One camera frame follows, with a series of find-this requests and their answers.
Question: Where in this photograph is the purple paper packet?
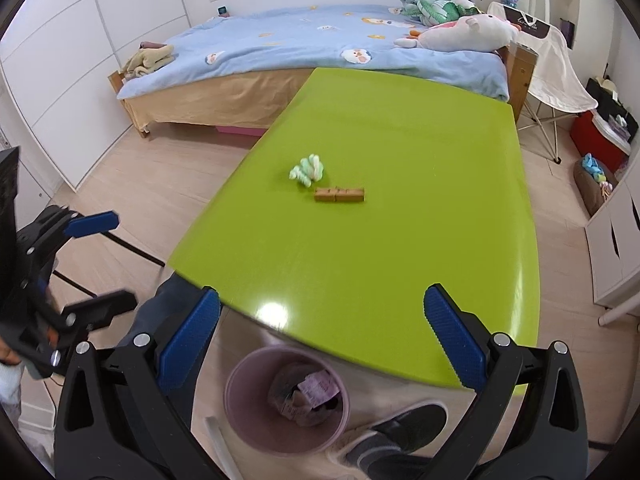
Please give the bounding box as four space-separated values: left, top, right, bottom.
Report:
297 370 340 408

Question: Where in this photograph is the wooden clothespin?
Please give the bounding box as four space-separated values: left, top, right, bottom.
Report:
314 188 366 203

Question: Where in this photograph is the green white fuzzy scrunchie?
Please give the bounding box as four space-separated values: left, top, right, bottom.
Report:
288 154 324 188

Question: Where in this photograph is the pink trash bin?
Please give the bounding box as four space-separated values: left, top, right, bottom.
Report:
224 344 350 456

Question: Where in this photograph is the person left hand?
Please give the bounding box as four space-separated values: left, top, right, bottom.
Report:
0 339 22 366

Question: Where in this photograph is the right black shoe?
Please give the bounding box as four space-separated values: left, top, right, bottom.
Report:
326 400 448 472

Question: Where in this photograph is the beige folded cloth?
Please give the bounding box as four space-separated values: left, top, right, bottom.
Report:
119 44 175 80

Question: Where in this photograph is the white drawer cabinet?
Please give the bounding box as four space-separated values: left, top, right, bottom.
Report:
585 156 640 308

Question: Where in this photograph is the green table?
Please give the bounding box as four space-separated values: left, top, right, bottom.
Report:
169 68 540 388

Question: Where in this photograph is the bed with blue blanket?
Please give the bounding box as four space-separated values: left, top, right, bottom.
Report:
108 4 535 136

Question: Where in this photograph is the brown basket with toys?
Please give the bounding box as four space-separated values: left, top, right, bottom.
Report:
573 153 618 217

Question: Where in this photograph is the red storage box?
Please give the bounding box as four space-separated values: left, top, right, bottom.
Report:
570 110 631 172

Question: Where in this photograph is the white folding chair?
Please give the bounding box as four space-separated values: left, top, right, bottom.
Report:
488 2 598 165

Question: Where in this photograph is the pink white plush toy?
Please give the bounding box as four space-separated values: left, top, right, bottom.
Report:
394 14 520 52

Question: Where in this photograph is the green plush toy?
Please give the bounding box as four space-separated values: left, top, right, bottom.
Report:
399 0 482 27

